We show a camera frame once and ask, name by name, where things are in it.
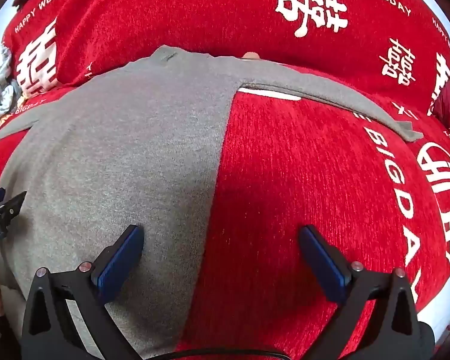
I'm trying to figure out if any grey knit sweater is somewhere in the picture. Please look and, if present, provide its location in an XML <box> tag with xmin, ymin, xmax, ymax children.
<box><xmin>0</xmin><ymin>45</ymin><xmax>424</xmax><ymax>360</ymax></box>

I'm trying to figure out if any red printed blanket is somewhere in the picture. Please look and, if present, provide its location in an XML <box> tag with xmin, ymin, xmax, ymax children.
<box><xmin>0</xmin><ymin>0</ymin><xmax>450</xmax><ymax>360</ymax></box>

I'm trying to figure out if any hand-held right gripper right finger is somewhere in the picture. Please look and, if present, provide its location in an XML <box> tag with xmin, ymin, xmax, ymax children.
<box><xmin>298</xmin><ymin>225</ymin><xmax>422</xmax><ymax>360</ymax></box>

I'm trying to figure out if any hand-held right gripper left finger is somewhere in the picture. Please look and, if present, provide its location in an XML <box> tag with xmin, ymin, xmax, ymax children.
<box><xmin>20</xmin><ymin>225</ymin><xmax>145</xmax><ymax>360</ymax></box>

